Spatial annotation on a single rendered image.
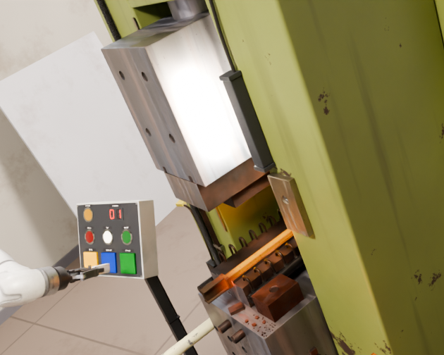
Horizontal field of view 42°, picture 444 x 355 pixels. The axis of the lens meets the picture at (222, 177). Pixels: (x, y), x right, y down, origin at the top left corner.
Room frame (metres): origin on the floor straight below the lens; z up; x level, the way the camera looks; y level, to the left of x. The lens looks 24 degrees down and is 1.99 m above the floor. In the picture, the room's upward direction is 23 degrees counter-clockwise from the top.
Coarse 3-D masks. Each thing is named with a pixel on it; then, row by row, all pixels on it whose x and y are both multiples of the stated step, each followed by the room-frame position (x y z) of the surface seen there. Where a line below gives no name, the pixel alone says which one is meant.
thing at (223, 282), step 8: (288, 232) 1.61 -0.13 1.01; (272, 240) 1.61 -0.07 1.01; (280, 240) 1.59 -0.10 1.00; (264, 248) 1.58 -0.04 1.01; (272, 248) 1.58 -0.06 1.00; (256, 256) 1.56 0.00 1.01; (240, 264) 1.55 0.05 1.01; (248, 264) 1.54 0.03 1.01; (232, 272) 1.53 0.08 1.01; (240, 272) 1.52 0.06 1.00; (216, 280) 1.50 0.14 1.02; (224, 280) 1.50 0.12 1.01; (208, 288) 1.48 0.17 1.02; (216, 288) 1.49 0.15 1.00; (224, 288) 1.50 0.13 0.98; (208, 296) 1.47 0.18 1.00; (216, 296) 1.48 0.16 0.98
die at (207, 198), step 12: (240, 168) 1.51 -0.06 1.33; (252, 168) 1.52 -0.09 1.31; (168, 180) 1.62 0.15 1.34; (180, 180) 1.53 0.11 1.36; (216, 180) 1.47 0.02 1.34; (228, 180) 1.49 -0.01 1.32; (240, 180) 1.50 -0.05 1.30; (252, 180) 1.52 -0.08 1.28; (180, 192) 1.57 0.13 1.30; (192, 192) 1.49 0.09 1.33; (204, 192) 1.45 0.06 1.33; (216, 192) 1.47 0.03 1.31; (228, 192) 1.48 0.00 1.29; (192, 204) 1.53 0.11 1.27; (204, 204) 1.45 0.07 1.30; (216, 204) 1.46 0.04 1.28
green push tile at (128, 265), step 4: (120, 256) 1.88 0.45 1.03; (124, 256) 1.86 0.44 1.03; (128, 256) 1.85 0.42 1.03; (132, 256) 1.83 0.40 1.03; (120, 260) 1.87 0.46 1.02; (124, 260) 1.86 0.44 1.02; (128, 260) 1.84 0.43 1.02; (132, 260) 1.83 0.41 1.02; (124, 264) 1.85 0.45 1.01; (128, 264) 1.84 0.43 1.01; (132, 264) 1.83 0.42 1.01; (124, 268) 1.85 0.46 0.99; (128, 268) 1.83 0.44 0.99; (132, 268) 1.82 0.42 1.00; (136, 268) 1.82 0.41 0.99; (124, 272) 1.84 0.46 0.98; (128, 272) 1.83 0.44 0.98; (132, 272) 1.82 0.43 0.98; (136, 272) 1.81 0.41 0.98
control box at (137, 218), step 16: (80, 208) 2.08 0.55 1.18; (96, 208) 2.03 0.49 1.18; (112, 208) 1.96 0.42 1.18; (128, 208) 1.91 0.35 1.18; (144, 208) 1.90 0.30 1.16; (80, 224) 2.06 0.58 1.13; (96, 224) 2.01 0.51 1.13; (112, 224) 1.95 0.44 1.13; (128, 224) 1.89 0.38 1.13; (144, 224) 1.87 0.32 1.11; (80, 240) 2.04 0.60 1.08; (96, 240) 1.99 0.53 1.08; (112, 240) 1.93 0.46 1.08; (144, 240) 1.85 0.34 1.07; (80, 256) 2.02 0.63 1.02; (144, 256) 1.82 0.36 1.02; (144, 272) 1.80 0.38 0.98
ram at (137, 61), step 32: (160, 32) 1.51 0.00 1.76; (192, 32) 1.46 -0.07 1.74; (128, 64) 1.53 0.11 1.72; (160, 64) 1.41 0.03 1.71; (192, 64) 1.44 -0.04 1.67; (224, 64) 1.48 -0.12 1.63; (128, 96) 1.63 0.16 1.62; (160, 96) 1.43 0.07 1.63; (192, 96) 1.43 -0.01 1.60; (224, 96) 1.47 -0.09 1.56; (160, 128) 1.51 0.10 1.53; (192, 128) 1.42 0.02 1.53; (224, 128) 1.45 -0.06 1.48; (160, 160) 1.61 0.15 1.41; (192, 160) 1.41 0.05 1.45; (224, 160) 1.44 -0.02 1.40
